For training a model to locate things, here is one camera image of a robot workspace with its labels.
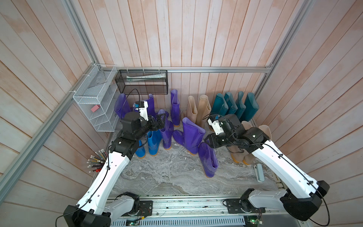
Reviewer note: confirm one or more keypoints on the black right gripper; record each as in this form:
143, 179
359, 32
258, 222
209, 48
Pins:
212, 139

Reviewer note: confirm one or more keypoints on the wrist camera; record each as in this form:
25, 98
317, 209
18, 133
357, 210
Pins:
215, 124
141, 107

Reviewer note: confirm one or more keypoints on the lilac purple boot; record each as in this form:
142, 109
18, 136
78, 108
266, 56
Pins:
167, 131
191, 136

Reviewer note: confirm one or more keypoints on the vented grille strip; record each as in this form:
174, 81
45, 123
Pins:
221, 221

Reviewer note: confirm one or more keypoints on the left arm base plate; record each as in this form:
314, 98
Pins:
141, 208

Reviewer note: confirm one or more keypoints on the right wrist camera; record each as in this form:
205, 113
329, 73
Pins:
215, 124

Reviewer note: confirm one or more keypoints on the large blue boot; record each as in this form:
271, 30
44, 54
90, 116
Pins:
153, 141

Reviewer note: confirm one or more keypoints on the large beige boot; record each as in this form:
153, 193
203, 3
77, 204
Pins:
249, 159

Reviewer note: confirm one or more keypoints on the large purple boot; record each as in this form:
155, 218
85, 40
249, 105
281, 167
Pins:
208, 159

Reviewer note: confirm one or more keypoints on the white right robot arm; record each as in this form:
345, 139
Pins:
303, 196

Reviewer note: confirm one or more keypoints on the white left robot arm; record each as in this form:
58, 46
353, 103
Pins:
92, 210

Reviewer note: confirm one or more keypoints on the black mesh wall basket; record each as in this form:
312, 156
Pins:
142, 82

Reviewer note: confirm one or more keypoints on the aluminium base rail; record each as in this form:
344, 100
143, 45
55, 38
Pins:
168, 206

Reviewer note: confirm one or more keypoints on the pencil bundle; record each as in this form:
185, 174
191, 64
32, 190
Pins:
97, 161

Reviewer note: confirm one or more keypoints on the white wire wall shelf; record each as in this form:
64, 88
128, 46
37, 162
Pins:
97, 88

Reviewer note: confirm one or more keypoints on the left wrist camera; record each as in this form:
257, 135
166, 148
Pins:
141, 107

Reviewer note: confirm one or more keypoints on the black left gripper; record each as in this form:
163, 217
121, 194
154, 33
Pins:
160, 124

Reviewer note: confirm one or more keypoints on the grey white remote right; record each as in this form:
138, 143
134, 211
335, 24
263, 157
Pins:
259, 173

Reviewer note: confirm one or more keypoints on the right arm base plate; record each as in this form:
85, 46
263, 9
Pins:
235, 205

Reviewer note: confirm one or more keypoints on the small blue boot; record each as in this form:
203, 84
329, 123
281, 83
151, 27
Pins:
140, 152

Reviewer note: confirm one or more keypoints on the pink eraser block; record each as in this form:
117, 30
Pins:
95, 108

